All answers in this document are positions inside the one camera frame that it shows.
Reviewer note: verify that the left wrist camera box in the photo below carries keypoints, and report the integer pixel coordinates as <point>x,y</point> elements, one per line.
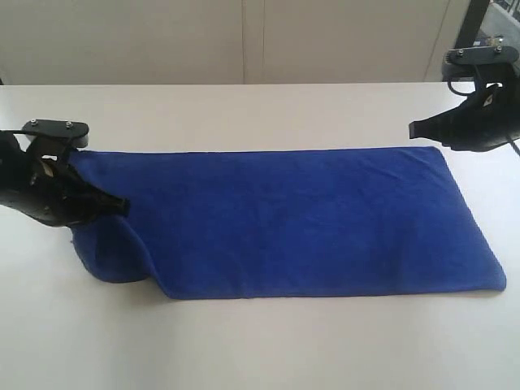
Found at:
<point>77,133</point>

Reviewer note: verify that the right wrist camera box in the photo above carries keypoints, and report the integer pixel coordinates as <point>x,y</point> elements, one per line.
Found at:
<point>482,55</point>

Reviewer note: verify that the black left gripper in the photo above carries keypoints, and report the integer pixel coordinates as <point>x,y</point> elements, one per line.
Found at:
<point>38,181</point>

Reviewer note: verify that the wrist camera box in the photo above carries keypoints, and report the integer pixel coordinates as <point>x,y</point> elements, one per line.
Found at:
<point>77,133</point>
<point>482,55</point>

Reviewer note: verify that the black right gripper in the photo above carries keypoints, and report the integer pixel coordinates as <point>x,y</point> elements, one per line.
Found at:
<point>486,120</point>

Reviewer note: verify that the blue microfiber cloth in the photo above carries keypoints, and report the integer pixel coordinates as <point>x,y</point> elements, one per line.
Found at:
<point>315,223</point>

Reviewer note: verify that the black window frame post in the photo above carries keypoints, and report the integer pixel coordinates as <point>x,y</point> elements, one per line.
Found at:
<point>459,29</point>

